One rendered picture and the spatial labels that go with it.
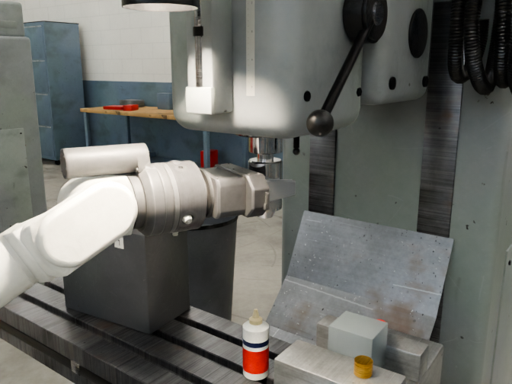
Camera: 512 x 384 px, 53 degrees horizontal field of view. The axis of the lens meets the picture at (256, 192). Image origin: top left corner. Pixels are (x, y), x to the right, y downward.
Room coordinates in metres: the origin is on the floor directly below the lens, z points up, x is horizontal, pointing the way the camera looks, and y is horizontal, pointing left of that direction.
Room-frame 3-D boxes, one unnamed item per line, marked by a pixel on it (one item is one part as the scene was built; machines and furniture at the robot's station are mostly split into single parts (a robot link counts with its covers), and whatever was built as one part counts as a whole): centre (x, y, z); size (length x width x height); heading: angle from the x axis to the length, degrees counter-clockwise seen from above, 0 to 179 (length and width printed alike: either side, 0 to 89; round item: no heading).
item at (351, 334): (0.60, -0.13, 1.04); 0.06 x 0.05 x 0.06; 55
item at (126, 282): (0.93, 0.25, 1.03); 0.22 x 0.12 x 0.20; 60
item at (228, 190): (0.64, 0.07, 1.23); 0.13 x 0.12 x 0.10; 31
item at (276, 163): (0.69, -0.01, 1.26); 0.05 x 0.05 x 0.01
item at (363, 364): (0.54, -0.13, 1.05); 0.02 x 0.02 x 0.02
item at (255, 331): (0.71, 0.00, 0.98); 0.04 x 0.04 x 0.11
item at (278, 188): (0.66, -0.03, 1.23); 0.06 x 0.02 x 0.03; 121
